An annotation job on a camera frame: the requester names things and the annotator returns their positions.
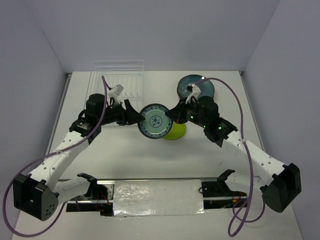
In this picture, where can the silver foil sheet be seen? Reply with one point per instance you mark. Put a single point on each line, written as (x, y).
(157, 198)

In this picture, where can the clear wire dish rack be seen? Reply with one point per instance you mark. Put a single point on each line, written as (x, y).
(105, 75)

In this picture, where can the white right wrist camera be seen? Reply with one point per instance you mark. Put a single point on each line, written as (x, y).
(194, 92)

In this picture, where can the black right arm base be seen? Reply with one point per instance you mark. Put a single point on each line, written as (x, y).
(217, 195)

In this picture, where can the lime green plate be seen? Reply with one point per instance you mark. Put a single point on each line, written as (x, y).
(177, 131)

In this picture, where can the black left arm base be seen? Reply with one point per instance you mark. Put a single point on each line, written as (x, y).
(101, 200)

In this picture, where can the dark green plate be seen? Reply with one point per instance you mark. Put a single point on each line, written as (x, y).
(207, 88)
(156, 123)

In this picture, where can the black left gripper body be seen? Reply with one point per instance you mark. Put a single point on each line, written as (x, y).
(115, 114)

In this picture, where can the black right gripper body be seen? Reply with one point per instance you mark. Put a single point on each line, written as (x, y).
(190, 113)

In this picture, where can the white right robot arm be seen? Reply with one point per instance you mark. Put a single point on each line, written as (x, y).
(281, 183)

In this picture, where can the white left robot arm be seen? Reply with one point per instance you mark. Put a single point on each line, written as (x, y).
(39, 193)

